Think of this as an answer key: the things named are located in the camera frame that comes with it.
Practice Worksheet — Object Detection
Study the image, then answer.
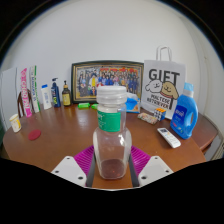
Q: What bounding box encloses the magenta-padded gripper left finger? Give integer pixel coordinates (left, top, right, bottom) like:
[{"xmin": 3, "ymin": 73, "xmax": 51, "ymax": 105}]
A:
[{"xmin": 50, "ymin": 145, "xmax": 98, "ymax": 188}]

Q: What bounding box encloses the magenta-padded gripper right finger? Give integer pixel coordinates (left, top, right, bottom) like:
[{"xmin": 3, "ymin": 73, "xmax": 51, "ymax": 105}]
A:
[{"xmin": 128, "ymin": 145, "xmax": 175, "ymax": 188}]

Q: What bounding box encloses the clear bottle with green label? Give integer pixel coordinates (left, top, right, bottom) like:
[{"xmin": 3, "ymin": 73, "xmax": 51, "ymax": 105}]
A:
[{"xmin": 92, "ymin": 85, "xmax": 133, "ymax": 181}]

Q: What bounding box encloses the white remote control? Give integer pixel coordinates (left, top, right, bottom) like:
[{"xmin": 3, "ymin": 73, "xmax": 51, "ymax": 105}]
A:
[{"xmin": 156, "ymin": 127, "xmax": 182, "ymax": 149}]

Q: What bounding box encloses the flat round red coaster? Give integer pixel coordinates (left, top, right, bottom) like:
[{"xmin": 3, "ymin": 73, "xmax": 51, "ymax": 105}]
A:
[{"xmin": 27, "ymin": 128, "xmax": 43, "ymax": 141}]

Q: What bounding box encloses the small patterned snack pack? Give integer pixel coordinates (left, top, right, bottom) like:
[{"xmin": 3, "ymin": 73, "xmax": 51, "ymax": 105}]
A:
[{"xmin": 137, "ymin": 112, "xmax": 159, "ymax": 125}]

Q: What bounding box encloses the colourful puzzle cube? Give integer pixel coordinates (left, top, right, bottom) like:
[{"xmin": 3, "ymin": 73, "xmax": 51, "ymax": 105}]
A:
[{"xmin": 153, "ymin": 107, "xmax": 167, "ymax": 122}]

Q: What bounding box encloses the blue detergent bottle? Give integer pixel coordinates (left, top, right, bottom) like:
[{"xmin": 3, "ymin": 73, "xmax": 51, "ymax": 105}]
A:
[{"xmin": 170, "ymin": 82, "xmax": 199, "ymax": 140}]

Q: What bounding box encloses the blue tissue pack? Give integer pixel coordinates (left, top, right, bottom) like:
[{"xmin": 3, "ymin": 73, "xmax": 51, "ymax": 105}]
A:
[{"xmin": 125, "ymin": 92, "xmax": 142, "ymax": 114}]

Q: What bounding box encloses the white radiator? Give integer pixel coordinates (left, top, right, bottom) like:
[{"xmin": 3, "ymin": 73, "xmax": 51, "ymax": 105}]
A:
[{"xmin": 213, "ymin": 133, "xmax": 224, "ymax": 161}]

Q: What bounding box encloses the amber pump bottle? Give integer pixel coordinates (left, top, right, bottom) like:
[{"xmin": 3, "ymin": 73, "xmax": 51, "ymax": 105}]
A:
[{"xmin": 61, "ymin": 80, "xmax": 72, "ymax": 107}]

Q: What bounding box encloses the dark blue pump bottle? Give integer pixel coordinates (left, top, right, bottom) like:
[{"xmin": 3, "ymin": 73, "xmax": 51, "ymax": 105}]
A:
[{"xmin": 50, "ymin": 77, "xmax": 62, "ymax": 108}]

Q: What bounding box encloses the white bottle with blue cap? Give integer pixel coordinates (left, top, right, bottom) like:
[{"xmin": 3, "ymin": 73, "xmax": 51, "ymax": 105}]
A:
[{"xmin": 40, "ymin": 83, "xmax": 53, "ymax": 111}]

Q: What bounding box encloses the white paper gift bag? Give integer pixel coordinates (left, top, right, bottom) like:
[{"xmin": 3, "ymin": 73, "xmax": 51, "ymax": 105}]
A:
[{"xmin": 140, "ymin": 45, "xmax": 186, "ymax": 120}]

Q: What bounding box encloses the tall white and blue tube box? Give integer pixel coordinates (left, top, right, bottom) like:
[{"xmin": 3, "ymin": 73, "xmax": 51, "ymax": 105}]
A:
[{"xmin": 29, "ymin": 65, "xmax": 42, "ymax": 114}]

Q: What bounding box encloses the tall pink tube box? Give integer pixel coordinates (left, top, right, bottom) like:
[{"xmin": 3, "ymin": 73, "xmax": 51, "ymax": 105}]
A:
[{"xmin": 20, "ymin": 67, "xmax": 34, "ymax": 118}]

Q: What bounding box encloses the framed group photo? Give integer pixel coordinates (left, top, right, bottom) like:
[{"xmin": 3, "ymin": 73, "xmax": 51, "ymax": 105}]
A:
[{"xmin": 70, "ymin": 60, "xmax": 145, "ymax": 104}]

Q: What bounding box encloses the white refrigerator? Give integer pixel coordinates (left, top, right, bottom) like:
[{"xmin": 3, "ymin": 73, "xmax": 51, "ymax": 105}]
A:
[{"xmin": 0, "ymin": 66, "xmax": 18, "ymax": 131}]

